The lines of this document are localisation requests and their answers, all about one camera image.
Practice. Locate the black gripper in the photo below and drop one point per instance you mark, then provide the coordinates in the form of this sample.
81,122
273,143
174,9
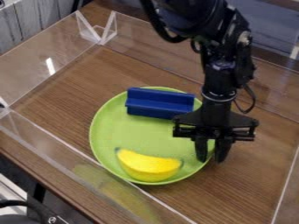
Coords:
214,121

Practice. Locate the blue plastic block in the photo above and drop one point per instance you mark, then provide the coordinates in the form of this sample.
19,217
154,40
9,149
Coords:
158,103

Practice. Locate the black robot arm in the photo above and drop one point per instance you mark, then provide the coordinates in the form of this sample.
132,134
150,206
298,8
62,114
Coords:
221,38

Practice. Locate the green plate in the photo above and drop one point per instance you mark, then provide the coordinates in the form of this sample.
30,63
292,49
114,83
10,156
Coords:
146,135

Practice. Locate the yellow toy banana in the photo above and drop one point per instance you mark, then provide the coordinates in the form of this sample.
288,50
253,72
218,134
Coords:
148,168

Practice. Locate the black device with screw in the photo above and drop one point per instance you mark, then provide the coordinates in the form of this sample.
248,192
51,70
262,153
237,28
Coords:
43,215

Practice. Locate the clear acrylic enclosure wall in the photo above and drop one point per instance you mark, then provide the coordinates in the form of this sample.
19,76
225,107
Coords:
57,79

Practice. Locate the clear acrylic corner bracket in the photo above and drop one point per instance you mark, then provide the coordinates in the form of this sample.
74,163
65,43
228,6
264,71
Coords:
95,33

